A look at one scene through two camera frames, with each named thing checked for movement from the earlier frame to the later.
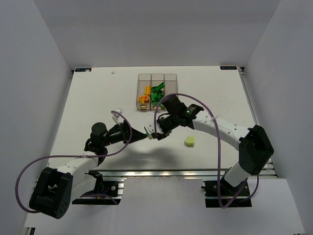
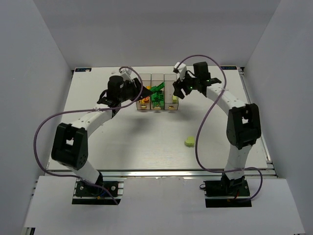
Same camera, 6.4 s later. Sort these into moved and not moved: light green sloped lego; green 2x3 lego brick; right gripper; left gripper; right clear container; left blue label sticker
Moved: left gripper; right gripper
Not moved: light green sloped lego; right clear container; green 2x3 lego brick; left blue label sticker
